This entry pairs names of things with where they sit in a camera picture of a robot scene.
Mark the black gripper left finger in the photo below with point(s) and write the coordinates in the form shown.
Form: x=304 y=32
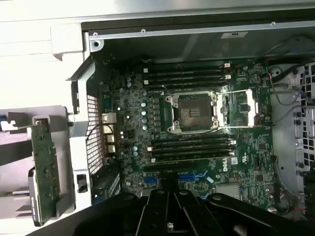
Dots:
x=152 y=216

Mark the black RAM slot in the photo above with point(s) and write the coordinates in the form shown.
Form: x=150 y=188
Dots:
x=192 y=142
x=187 y=81
x=187 y=86
x=192 y=147
x=192 y=154
x=187 y=69
x=187 y=75

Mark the grey parts rack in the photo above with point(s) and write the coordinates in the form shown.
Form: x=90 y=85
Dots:
x=59 y=113

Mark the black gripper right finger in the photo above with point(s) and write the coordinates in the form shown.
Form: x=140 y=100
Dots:
x=189 y=216

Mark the thin socket locking lever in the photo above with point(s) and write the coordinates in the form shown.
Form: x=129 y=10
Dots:
x=246 y=126

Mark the metal disk bay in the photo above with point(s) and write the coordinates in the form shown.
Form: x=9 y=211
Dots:
x=306 y=118

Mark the open black PC case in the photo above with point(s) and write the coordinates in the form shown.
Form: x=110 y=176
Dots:
x=172 y=46

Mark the silver chipset heatsink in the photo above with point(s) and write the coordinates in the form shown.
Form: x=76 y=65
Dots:
x=227 y=190

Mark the long black expansion slot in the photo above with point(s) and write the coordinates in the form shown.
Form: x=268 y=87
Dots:
x=169 y=169

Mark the green motherboard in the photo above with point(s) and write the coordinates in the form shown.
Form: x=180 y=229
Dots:
x=253 y=152

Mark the metal socket cover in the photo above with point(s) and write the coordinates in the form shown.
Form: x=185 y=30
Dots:
x=249 y=108

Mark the silver rear port connector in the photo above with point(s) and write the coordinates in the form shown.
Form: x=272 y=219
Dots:
x=108 y=129
x=110 y=149
x=108 y=118
x=109 y=139

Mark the CPU socket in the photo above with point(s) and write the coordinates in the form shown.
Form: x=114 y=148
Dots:
x=193 y=111

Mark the round coin battery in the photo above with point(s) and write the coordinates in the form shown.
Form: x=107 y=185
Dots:
x=254 y=79

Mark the blue expansion slot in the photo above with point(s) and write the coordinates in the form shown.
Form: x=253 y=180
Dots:
x=187 y=177

